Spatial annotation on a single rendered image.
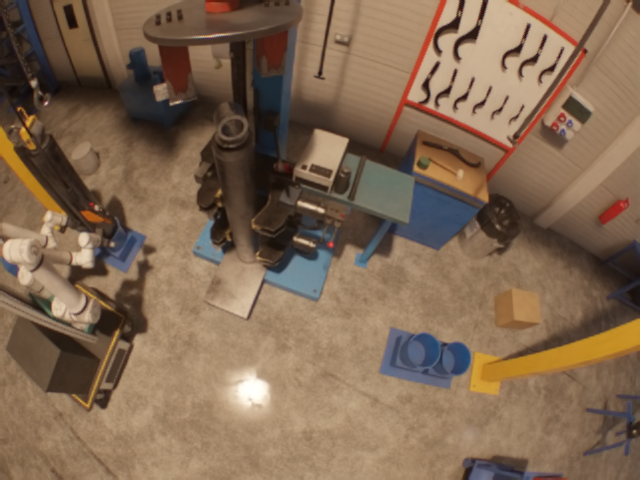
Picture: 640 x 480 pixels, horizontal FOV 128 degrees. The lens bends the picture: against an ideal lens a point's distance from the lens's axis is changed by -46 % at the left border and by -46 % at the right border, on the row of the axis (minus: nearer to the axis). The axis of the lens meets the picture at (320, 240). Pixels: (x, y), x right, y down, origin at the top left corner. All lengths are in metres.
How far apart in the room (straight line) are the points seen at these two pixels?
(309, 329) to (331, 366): 0.37
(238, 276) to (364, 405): 1.54
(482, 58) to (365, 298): 2.59
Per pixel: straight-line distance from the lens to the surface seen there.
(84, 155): 3.90
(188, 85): 1.19
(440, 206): 2.61
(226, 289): 2.44
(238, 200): 1.68
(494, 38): 3.03
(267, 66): 1.23
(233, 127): 1.44
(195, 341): 2.55
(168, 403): 2.62
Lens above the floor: 2.44
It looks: 61 degrees down
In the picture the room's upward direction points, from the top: 17 degrees clockwise
